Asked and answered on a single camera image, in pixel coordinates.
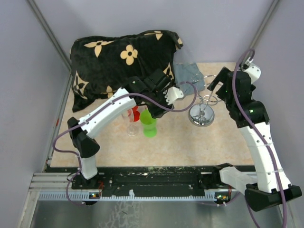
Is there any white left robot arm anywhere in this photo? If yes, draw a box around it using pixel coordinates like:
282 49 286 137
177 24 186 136
67 69 173 189

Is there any green wine glass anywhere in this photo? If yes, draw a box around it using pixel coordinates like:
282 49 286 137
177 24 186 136
140 110 157 138

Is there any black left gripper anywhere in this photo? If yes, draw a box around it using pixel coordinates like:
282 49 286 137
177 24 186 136
146 87 174 119

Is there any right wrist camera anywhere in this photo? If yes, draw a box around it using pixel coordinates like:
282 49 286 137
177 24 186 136
239 57 253 71

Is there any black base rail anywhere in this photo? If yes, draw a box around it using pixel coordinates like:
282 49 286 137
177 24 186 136
46 166 233 201

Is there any red wine glass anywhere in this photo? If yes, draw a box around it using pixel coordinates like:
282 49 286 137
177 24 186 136
127 106 140 123

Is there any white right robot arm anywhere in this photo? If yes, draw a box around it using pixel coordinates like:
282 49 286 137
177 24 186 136
208 65 302 211

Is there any blue grey cloth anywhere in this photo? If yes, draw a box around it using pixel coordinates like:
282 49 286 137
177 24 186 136
173 63 205 96

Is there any chrome wine glass rack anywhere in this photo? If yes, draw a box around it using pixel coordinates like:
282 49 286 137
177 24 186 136
188 79 220 127

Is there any black floral blanket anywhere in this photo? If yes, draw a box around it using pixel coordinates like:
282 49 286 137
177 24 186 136
70 30 183 113

